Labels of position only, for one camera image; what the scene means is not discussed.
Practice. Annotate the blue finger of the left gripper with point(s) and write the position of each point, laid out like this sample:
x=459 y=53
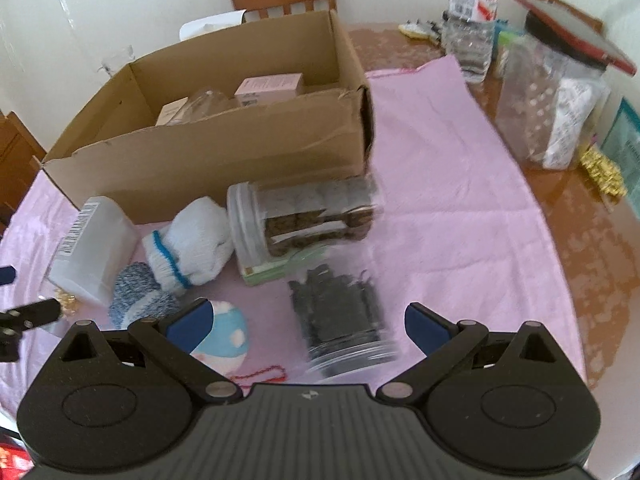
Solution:
x=6 y=275
x=40 y=313

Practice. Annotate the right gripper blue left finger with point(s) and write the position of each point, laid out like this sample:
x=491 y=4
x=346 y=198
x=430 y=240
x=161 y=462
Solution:
x=169 y=343

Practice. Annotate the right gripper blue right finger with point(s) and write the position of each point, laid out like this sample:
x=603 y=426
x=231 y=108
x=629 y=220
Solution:
x=445 y=345

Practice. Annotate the light blue plush toy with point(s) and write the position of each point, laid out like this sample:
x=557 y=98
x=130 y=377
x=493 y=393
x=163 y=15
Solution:
x=225 y=347

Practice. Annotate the blue white knitted sock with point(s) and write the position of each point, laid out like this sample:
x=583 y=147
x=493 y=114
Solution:
x=137 y=295

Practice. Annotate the white green medical bottle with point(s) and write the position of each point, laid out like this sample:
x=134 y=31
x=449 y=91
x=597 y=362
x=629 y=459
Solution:
x=98 y=245

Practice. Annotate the white sock blue stripe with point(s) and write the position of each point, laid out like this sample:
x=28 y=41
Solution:
x=192 y=249

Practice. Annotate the clear jar of black clips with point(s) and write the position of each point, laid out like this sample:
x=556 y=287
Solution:
x=341 y=320

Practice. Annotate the clear jar of brown balls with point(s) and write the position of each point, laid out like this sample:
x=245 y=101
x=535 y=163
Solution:
x=271 y=222

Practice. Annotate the pink cloth table cover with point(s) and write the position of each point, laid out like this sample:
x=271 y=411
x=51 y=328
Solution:
x=461 y=233

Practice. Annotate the green flat box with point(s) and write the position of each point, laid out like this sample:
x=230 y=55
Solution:
x=280 y=267

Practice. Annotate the beige small carton box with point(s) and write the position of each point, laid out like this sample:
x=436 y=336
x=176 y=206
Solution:
x=169 y=111

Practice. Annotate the gold ornament on table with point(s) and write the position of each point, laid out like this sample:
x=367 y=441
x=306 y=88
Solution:
x=603 y=172

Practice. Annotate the pink small carton box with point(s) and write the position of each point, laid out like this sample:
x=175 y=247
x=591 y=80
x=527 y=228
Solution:
x=269 y=89

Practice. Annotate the brown cardboard box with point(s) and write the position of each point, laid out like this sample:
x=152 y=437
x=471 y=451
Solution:
x=114 y=147

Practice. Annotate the large clear jar red lid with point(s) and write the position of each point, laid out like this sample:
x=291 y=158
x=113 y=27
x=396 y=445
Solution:
x=553 y=81

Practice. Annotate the clear plastic water bottle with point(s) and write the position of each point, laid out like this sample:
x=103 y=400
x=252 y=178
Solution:
x=468 y=35

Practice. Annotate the tissue box with white tissue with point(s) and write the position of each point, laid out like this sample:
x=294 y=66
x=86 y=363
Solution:
x=211 y=23

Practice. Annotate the wooden chair at right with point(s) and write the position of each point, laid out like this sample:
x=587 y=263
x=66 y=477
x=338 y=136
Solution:
x=594 y=23

